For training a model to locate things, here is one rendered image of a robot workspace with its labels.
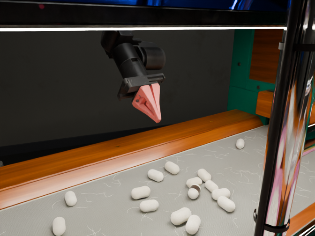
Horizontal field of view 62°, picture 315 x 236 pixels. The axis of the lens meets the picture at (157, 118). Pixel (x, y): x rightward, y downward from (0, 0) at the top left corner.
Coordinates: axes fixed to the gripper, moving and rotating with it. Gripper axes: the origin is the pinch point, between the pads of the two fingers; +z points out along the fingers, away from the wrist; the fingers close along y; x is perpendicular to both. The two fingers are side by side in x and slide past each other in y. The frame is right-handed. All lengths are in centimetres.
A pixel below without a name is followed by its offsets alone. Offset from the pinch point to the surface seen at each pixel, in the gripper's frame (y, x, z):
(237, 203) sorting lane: 4.3, -3.5, 22.1
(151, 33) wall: 102, 98, -131
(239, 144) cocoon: 21.9, 4.7, 10.4
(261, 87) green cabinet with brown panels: 42.7, 3.6, -3.7
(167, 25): -13.7, -28.9, 5.0
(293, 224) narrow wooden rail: 4.6, -11.8, 28.0
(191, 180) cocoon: 0.5, 0.4, 14.8
